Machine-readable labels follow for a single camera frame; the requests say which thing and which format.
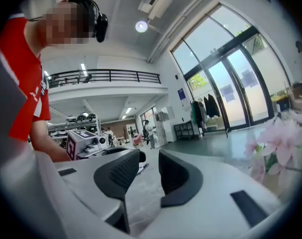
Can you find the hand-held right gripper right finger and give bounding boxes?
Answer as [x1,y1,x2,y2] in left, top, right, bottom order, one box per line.
[141,148,289,239]

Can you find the yellow lidded bin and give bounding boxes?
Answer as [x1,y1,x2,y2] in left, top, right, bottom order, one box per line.
[272,95,291,114]

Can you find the glass double door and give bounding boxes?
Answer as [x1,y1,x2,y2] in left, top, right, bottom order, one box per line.
[170,3,295,132]

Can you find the black balcony railing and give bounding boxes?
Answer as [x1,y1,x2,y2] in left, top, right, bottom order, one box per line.
[47,69,161,89]

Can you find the black shelf unit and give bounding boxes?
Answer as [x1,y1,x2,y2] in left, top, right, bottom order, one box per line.
[173,120,195,141]

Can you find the blue wall poster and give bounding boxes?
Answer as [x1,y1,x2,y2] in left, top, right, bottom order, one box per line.
[177,88,187,107]

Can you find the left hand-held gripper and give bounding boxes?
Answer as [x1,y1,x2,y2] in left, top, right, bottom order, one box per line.
[65,129,129,161]

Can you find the person's head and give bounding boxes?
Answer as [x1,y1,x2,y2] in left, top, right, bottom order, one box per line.
[23,1,97,58]

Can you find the grey marble table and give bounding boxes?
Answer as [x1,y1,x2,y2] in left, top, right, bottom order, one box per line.
[126,147,253,234]

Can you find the coat rack with clothes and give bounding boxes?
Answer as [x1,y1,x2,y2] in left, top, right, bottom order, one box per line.
[190,93,221,132]

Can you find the white cabinet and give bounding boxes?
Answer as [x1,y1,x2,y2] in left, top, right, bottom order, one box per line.
[153,106,177,143]

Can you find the round ceiling light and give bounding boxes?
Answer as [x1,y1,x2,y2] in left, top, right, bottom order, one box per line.
[135,20,149,33]

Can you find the black headset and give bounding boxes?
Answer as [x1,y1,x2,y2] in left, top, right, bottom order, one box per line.
[67,0,109,43]

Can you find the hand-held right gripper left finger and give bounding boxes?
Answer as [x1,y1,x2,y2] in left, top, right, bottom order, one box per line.
[37,148,147,239]

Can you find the pink flowers in pot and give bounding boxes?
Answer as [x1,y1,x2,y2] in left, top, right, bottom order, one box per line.
[244,110,302,196]

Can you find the person's left forearm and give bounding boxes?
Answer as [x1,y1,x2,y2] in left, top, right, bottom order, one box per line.
[30,119,72,163]

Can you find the person's red shirt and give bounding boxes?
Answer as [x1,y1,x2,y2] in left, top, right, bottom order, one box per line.
[0,13,51,142]

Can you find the shelf of helmets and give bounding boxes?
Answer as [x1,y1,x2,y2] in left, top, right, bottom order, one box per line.
[47,112,102,144]

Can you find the pink chair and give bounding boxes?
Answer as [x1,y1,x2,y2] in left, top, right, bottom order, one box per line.
[132,133,144,148]

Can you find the open cardboard box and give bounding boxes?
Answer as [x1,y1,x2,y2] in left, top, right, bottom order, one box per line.
[290,82,302,112]

